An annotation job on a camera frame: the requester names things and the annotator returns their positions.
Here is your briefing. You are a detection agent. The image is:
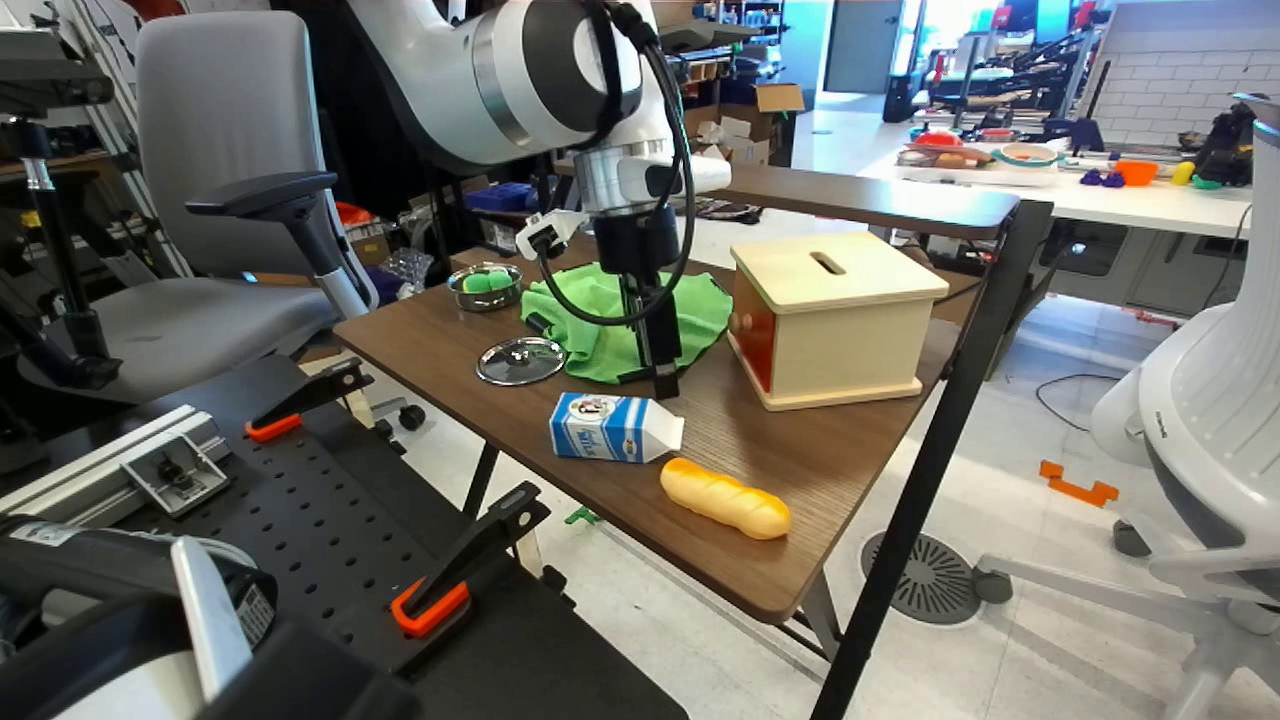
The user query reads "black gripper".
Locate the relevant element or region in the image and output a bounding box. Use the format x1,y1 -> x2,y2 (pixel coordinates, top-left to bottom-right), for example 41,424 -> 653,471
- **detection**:
590,199 -> 688,406

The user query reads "green towel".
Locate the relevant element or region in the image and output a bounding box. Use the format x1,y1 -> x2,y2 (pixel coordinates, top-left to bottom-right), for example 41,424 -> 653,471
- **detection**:
515,260 -> 737,394

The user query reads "blue and white milk carton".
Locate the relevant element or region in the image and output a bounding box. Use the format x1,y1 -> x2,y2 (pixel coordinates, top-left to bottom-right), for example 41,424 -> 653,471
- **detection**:
544,388 -> 688,467

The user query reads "steel pot lid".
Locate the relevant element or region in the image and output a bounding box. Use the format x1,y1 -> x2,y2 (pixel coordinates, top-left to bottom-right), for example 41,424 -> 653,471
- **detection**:
472,333 -> 570,394

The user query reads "yellow bread loaf toy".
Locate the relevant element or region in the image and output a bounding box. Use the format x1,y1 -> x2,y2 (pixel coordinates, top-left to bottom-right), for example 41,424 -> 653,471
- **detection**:
655,452 -> 795,544

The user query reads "wooden box with red drawer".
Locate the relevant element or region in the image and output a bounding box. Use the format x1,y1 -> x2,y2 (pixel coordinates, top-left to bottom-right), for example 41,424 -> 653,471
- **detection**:
723,229 -> 951,415

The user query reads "small steel pot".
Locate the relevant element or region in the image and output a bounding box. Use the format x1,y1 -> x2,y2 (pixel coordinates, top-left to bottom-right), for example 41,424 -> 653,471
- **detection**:
449,257 -> 530,315

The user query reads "green and yellow toy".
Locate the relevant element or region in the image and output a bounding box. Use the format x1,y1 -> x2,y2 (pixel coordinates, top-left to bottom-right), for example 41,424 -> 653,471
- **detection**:
462,264 -> 515,301

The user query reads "open cardboard box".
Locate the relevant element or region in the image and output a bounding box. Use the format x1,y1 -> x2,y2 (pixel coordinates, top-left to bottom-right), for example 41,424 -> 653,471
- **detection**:
691,79 -> 812,171

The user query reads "brown raised shelf board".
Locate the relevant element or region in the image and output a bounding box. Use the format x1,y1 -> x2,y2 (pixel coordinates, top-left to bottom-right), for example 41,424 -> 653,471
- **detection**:
684,156 -> 1056,239

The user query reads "round floor grate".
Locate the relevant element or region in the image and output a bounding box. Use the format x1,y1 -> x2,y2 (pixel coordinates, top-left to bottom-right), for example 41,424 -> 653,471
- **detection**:
855,534 -> 1018,630

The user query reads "black perforated workbench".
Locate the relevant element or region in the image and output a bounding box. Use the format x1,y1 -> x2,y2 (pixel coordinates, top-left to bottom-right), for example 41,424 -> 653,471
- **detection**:
0,352 -> 691,720

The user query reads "orange floor marker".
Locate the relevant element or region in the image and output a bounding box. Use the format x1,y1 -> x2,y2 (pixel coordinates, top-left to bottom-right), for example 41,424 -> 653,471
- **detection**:
1035,457 -> 1124,512

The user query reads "grey office chair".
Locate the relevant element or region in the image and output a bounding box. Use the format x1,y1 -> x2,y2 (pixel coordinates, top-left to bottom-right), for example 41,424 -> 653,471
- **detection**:
15,10 -> 385,406

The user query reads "white work table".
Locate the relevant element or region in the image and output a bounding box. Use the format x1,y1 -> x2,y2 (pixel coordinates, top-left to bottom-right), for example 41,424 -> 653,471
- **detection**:
887,134 -> 1265,246

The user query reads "grey mounting plate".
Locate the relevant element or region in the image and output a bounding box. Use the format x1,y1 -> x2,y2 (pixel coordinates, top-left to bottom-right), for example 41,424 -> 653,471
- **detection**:
121,432 -> 231,519

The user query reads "white and black rounded device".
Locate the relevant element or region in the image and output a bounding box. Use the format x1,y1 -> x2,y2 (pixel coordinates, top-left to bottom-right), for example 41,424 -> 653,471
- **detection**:
0,523 -> 285,720

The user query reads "white mesh office chair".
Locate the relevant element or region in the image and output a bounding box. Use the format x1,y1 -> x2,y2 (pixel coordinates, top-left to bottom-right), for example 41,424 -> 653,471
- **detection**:
978,94 -> 1280,720

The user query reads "white pegboard panel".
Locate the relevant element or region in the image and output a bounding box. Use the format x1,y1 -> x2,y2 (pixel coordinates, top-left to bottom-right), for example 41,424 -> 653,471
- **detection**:
1083,46 -> 1280,153

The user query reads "black desk device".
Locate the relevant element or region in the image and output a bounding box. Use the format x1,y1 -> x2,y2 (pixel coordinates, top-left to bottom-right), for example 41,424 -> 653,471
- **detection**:
1192,100 -> 1265,191

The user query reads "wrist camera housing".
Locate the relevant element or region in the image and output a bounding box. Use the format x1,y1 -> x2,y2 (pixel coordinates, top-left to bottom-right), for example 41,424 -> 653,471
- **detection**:
513,209 -> 590,264

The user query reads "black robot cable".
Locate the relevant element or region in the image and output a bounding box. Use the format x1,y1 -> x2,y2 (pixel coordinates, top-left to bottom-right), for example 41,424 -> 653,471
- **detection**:
535,0 -> 701,333

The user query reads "black metal table frame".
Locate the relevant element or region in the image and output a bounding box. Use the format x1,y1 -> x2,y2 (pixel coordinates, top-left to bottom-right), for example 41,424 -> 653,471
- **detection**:
456,196 -> 1061,720

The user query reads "black clamp with orange handle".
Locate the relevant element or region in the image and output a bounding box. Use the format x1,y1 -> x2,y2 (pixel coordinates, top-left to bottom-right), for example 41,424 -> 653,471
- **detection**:
387,481 -> 554,646
240,356 -> 376,447

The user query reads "black looped floor cable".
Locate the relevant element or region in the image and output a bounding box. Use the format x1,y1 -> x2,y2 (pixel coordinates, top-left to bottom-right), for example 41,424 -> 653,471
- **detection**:
1034,367 -> 1112,436

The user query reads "aluminium extrusion rail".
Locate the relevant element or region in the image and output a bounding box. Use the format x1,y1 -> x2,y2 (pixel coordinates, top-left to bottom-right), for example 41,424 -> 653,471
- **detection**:
0,402 -> 215,530

